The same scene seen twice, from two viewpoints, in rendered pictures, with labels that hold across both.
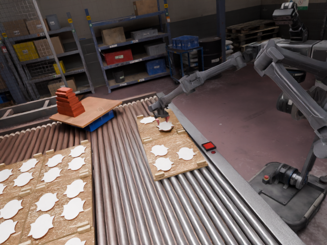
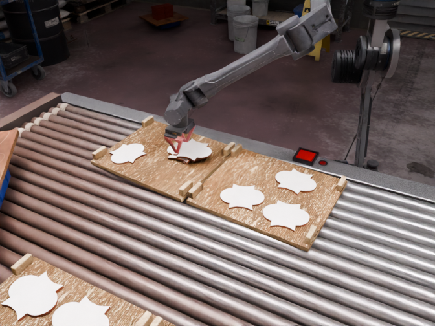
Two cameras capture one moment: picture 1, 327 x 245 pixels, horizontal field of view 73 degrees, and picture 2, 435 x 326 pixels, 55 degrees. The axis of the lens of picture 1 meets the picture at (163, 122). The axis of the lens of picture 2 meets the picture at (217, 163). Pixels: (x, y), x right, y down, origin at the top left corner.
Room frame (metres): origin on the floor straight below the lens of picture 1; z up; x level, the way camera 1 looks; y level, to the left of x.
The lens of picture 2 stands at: (0.64, 0.88, 1.80)
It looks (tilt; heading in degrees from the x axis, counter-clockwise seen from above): 35 degrees down; 312
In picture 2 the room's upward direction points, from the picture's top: 1 degrees counter-clockwise
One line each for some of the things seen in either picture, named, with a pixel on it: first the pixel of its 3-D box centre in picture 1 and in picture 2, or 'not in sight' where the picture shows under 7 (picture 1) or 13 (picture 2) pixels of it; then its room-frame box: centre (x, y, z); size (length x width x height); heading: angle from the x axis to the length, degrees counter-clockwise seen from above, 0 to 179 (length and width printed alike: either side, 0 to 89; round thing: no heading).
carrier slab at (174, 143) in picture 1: (172, 153); (268, 191); (1.22, -0.02, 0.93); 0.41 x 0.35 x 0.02; 9
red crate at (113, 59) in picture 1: (118, 55); not in sight; (5.71, 0.84, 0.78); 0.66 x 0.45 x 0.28; 104
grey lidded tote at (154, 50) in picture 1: (155, 48); not in sight; (5.91, -0.12, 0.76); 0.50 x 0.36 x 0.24; 110
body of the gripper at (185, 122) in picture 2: (160, 111); (179, 119); (1.58, 0.01, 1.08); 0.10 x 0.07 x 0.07; 107
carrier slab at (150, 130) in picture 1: (158, 125); (165, 155); (1.64, 0.04, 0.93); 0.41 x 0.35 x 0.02; 8
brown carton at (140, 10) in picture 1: (145, 6); not in sight; (5.89, -0.04, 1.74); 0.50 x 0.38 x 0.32; 104
